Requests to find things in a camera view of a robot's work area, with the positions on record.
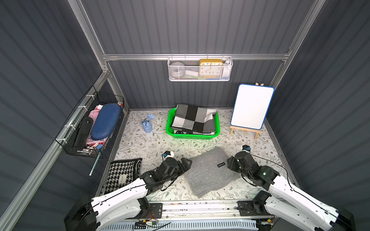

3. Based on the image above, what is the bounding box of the dark grey scarf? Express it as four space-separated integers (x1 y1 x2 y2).
185 147 240 198

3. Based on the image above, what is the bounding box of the grey black checked scarf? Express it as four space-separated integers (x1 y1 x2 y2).
170 104 217 135

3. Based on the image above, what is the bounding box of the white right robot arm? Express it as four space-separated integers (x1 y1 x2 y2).
227 147 356 231

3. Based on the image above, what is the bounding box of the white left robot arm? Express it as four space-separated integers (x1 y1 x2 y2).
64 156 192 231

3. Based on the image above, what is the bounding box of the green plastic basket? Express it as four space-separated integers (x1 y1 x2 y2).
166 108 221 140

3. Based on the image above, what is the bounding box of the black white houndstooth scarf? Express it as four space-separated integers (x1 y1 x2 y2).
104 158 142 194

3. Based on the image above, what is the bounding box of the pink item in basket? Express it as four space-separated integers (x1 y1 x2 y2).
85 105 107 149

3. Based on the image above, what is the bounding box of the light blue small bottle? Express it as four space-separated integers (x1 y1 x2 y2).
142 114 155 133

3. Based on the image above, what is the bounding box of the blue framed whiteboard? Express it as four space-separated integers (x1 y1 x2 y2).
230 84 275 130

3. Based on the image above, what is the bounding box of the white tape roll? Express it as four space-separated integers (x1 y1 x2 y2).
169 62 185 79

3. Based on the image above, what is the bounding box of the yellow alarm clock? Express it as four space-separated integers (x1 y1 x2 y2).
198 59 224 78

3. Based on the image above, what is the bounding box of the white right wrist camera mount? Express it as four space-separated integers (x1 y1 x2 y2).
242 145 251 152

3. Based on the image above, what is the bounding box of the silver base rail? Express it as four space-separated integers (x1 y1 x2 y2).
149 199 275 224

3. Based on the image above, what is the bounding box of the black remote handle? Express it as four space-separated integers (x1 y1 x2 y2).
73 117 93 151

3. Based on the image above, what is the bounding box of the white wire wall basket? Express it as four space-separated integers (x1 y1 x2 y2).
167 56 234 82

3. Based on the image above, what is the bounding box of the black wire side basket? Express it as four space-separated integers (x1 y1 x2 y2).
56 91 124 158

